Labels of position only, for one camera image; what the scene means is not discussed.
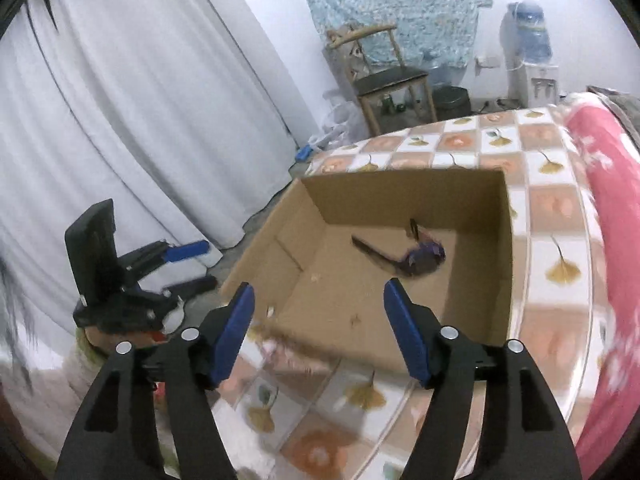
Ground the pink strap digital watch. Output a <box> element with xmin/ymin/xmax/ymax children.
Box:
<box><xmin>352</xmin><ymin>218</ymin><xmax>447</xmax><ymax>278</ymax></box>

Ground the left hand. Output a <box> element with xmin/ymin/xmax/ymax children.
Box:
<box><xmin>85</xmin><ymin>326</ymin><xmax>160</xmax><ymax>353</ymax></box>

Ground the brown cardboard box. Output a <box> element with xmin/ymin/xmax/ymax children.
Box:
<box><xmin>220</xmin><ymin>168</ymin><xmax>512</xmax><ymax>372</ymax></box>

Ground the patterned tile tablecloth board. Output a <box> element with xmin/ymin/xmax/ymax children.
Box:
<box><xmin>215</xmin><ymin>106</ymin><xmax>610</xmax><ymax>479</ymax></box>

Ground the white curtain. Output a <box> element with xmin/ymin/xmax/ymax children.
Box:
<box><xmin>0</xmin><ymin>0</ymin><xmax>321</xmax><ymax>461</ymax></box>

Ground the white plastic bag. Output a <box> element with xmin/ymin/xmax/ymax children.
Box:
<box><xmin>308</xmin><ymin>101</ymin><xmax>370</xmax><ymax>152</ymax></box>

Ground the wooden chair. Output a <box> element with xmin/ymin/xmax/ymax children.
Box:
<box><xmin>326</xmin><ymin>23</ymin><xmax>437</xmax><ymax>136</ymax></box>

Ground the pink floral blanket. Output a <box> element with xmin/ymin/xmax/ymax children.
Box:
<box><xmin>560</xmin><ymin>92</ymin><xmax>639</xmax><ymax>479</ymax></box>

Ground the black waste bin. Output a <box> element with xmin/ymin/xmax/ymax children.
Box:
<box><xmin>432</xmin><ymin>86</ymin><xmax>472</xmax><ymax>122</ymax></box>

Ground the white water dispenser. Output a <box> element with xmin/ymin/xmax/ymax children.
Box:
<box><xmin>511</xmin><ymin>61</ymin><xmax>560</xmax><ymax>108</ymax></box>

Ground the teal patterned hanging cloth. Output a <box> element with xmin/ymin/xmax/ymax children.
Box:
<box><xmin>307</xmin><ymin>0</ymin><xmax>492</xmax><ymax>68</ymax></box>

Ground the blue water jug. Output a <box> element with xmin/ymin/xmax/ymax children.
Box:
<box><xmin>509</xmin><ymin>0</ymin><xmax>552</xmax><ymax>64</ymax></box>

